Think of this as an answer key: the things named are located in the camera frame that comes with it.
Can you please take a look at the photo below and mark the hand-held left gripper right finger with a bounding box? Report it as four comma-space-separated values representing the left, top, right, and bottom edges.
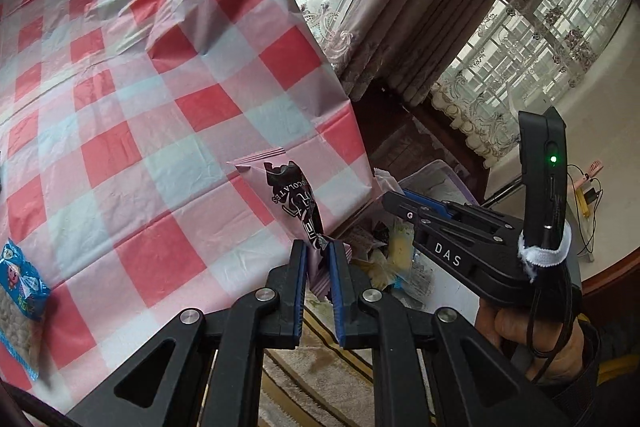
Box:
327, 241, 573, 427

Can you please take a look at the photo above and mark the blue clear cracker packet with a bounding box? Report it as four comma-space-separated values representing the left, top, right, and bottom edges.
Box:
0, 238, 52, 382

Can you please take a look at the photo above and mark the heap of mixed snack packets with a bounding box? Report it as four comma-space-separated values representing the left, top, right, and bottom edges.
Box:
350, 169, 436, 308

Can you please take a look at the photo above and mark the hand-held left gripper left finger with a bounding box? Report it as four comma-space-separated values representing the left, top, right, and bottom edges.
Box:
65, 239, 308, 427

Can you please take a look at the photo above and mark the white lace window curtain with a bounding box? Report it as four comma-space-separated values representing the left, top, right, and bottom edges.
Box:
430, 0, 631, 168

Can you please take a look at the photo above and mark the pink comb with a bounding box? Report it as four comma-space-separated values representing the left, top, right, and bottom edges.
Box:
574, 162, 604, 188

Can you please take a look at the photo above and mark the yellow cable with black charger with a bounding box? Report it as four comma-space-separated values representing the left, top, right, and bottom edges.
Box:
571, 164, 602, 264

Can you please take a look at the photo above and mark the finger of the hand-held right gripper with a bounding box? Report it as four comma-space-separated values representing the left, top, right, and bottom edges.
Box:
382, 191, 506, 244
402, 189, 523, 233

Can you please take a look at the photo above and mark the clear plastic storage box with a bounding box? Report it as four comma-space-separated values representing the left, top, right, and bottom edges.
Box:
372, 159, 483, 313

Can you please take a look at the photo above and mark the red white checked tablecloth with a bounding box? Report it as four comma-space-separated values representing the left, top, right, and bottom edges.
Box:
0, 0, 376, 408

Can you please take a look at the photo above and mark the dark wooden furniture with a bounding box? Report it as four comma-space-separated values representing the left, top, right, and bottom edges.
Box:
350, 84, 493, 212

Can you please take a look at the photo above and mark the person's right hand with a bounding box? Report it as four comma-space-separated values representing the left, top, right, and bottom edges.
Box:
474, 299, 587, 387

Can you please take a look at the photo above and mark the person's right forearm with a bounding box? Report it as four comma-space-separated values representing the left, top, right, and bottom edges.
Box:
545, 317, 640, 408

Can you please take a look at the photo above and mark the pink black chocolate packet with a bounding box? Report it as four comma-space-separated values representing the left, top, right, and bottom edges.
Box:
226, 148, 333, 299

